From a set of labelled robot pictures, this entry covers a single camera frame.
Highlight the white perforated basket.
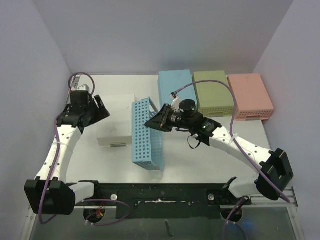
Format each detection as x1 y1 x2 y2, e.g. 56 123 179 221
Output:
96 94 136 147

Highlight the small blue perforated basket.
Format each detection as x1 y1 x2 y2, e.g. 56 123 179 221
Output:
131 97 164 171

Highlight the yellow-green perforated basket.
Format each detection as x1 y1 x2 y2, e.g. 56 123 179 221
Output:
192 70 234 117

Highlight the large blue perforated basket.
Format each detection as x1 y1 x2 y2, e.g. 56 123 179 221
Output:
157 69 198 108

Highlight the pink perforated basket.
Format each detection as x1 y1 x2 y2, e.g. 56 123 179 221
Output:
227 73 274 121

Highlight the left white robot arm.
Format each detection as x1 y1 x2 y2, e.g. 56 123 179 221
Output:
24 90 110 216

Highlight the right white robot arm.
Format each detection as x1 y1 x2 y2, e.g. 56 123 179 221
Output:
144 99 294 205

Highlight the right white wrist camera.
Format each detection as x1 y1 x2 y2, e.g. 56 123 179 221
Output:
170 92 182 113

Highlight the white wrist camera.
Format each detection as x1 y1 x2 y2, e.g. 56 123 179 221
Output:
75 84 90 92
170 92 182 113

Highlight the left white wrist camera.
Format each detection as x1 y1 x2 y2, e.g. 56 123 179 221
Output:
75 84 90 92

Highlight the black table front rail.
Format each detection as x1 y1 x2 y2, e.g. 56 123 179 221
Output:
76 183 239 220

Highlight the aluminium frame rail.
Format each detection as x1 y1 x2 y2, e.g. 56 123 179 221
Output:
249 186 300 208

